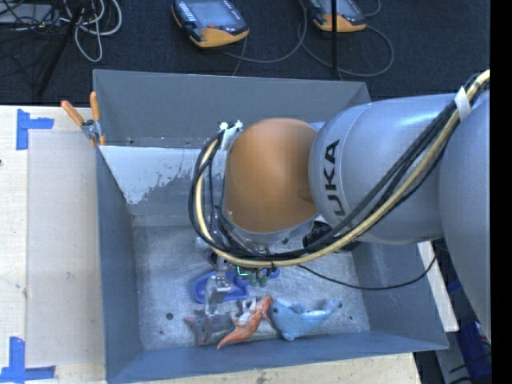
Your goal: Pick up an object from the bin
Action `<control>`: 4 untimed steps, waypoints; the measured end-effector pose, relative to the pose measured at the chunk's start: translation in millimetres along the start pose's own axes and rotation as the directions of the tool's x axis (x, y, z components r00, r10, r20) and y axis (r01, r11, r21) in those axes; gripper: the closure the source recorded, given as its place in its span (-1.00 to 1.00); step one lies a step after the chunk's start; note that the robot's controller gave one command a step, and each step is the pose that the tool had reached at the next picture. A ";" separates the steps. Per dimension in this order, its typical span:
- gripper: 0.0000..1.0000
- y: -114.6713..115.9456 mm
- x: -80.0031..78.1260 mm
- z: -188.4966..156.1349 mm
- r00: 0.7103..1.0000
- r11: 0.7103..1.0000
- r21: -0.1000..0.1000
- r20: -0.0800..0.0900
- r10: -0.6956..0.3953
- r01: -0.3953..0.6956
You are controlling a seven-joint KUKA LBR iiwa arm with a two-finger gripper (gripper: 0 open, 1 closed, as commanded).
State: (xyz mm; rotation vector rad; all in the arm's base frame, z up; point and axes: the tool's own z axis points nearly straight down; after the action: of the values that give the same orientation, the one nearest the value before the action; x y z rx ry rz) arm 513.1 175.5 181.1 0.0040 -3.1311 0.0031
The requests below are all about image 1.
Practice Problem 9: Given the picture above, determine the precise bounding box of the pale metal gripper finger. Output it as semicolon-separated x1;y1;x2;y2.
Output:
216;275;234;308
204;274;219;318

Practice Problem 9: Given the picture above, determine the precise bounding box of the grey toy animal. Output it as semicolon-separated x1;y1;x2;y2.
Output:
183;309;238;347

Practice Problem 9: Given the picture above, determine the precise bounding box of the orange toy dinosaur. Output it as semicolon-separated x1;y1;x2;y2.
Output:
216;294;274;351

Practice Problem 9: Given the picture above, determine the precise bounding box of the blue toy dolphin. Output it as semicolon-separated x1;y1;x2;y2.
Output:
266;298;343;342

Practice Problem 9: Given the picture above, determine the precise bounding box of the pale flat board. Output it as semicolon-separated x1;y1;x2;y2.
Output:
24;128;107;370

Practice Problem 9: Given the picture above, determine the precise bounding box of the grey metal bin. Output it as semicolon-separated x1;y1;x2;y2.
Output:
91;69;450;384

